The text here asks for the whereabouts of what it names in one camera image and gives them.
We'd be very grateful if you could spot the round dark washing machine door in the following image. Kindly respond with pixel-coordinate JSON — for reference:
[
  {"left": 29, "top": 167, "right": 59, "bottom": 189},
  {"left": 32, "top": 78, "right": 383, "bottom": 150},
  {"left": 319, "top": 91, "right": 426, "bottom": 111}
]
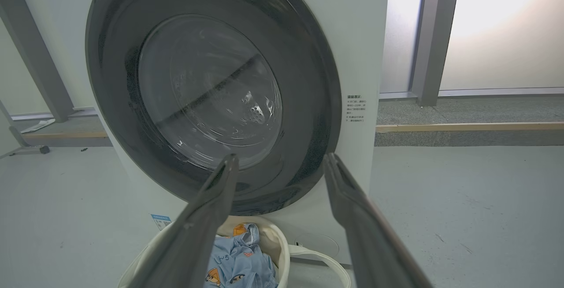
[{"left": 85, "top": 0, "right": 343, "bottom": 216}]

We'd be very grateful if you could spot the blue energy label sticker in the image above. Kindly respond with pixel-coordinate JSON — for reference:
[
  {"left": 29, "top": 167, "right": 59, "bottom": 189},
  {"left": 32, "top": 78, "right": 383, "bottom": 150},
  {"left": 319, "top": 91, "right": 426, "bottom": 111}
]
[{"left": 151, "top": 214, "right": 172, "bottom": 231}]

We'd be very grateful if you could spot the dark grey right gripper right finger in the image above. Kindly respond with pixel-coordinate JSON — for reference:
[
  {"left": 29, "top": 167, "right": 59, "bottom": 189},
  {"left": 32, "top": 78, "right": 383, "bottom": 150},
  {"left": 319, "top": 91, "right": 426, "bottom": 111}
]
[{"left": 323, "top": 152, "right": 434, "bottom": 288}]

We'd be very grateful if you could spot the grey wheeled stand base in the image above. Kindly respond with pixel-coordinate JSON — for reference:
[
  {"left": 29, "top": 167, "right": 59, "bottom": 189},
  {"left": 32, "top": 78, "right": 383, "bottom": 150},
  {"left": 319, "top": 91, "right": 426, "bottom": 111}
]
[{"left": 0, "top": 101, "right": 50, "bottom": 159}]

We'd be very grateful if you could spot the cream fabric laundry basket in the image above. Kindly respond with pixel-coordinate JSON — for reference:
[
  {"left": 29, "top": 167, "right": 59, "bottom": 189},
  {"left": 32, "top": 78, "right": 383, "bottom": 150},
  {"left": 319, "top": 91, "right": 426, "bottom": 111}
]
[{"left": 117, "top": 215, "right": 352, "bottom": 288}]

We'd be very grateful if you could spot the slanted grey pillar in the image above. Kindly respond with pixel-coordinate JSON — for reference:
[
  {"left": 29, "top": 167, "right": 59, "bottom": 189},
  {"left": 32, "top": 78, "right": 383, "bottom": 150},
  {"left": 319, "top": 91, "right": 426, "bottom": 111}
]
[{"left": 0, "top": 0, "right": 74, "bottom": 123}]

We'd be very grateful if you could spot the upright grey window pillar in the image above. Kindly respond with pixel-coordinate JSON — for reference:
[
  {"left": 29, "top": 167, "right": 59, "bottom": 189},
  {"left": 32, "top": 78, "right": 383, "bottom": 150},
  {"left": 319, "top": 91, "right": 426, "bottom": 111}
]
[{"left": 410, "top": 0, "right": 462, "bottom": 107}]

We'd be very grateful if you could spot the white paper sheet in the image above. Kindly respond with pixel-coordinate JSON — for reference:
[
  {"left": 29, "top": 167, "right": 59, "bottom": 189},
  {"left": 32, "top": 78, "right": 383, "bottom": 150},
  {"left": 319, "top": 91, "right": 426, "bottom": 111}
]
[{"left": 33, "top": 118, "right": 56, "bottom": 133}]

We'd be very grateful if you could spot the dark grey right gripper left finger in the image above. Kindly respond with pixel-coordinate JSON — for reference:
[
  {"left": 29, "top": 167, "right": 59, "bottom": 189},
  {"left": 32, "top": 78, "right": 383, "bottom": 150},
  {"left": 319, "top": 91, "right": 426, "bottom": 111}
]
[{"left": 128, "top": 153, "right": 241, "bottom": 288}]

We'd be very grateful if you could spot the blue printed garment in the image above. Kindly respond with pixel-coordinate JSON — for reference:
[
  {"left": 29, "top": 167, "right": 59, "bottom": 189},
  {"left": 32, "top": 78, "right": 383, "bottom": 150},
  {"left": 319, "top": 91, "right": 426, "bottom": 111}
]
[{"left": 204, "top": 223, "right": 279, "bottom": 288}]

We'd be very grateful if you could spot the white washing machine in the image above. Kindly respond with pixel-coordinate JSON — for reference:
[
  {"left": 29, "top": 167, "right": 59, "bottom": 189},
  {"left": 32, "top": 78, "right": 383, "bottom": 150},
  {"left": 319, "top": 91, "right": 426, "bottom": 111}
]
[{"left": 11, "top": 0, "right": 390, "bottom": 266}]

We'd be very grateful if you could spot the printed text warning label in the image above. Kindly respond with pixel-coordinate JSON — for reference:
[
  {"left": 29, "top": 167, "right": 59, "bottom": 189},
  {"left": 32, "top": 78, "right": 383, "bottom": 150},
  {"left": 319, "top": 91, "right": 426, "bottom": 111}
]
[{"left": 346, "top": 95, "right": 367, "bottom": 123}]

